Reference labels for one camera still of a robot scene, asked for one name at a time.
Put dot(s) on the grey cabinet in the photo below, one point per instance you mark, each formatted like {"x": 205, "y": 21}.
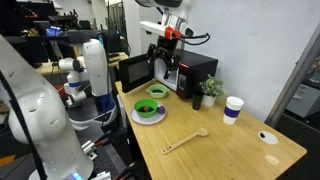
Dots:
{"x": 301, "y": 100}

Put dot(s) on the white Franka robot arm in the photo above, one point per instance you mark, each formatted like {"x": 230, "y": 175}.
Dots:
{"x": 43, "y": 126}

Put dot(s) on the blue box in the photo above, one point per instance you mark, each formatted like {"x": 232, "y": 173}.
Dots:
{"x": 53, "y": 31}

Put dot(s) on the pale grey round plate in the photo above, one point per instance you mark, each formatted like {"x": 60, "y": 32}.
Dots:
{"x": 146, "y": 120}

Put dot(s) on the small plant in white pot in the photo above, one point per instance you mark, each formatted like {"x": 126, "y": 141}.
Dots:
{"x": 211, "y": 88}

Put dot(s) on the white and red wrist camera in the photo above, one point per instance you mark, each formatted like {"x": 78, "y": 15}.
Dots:
{"x": 156, "y": 28}

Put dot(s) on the black perforated breadboard table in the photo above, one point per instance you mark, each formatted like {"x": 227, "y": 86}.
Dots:
{"x": 110, "y": 160}

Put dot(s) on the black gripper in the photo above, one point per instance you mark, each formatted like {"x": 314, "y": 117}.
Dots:
{"x": 168, "y": 45}

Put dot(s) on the white plastic stick tool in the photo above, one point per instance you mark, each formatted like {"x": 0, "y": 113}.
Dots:
{"x": 186, "y": 138}

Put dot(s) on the white paper cup blue band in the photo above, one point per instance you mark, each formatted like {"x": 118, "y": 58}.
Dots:
{"x": 232, "y": 110}

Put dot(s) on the small purple plastic toy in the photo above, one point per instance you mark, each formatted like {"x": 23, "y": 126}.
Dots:
{"x": 161, "y": 109}

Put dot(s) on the grey metal frame post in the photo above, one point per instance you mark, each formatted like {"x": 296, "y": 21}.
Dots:
{"x": 293, "y": 80}

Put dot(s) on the black cup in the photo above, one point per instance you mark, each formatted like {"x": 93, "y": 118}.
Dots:
{"x": 197, "y": 101}

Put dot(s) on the black and red microwave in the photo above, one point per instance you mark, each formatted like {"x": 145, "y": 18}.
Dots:
{"x": 196, "y": 66}

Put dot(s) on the aluminium extrusion bracket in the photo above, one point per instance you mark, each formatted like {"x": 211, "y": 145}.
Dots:
{"x": 89, "y": 149}

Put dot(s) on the white and blue background robot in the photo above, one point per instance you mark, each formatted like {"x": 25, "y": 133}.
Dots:
{"x": 96, "y": 66}

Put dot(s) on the background wooden desk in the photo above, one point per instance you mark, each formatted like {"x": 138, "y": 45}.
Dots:
{"x": 115, "y": 60}

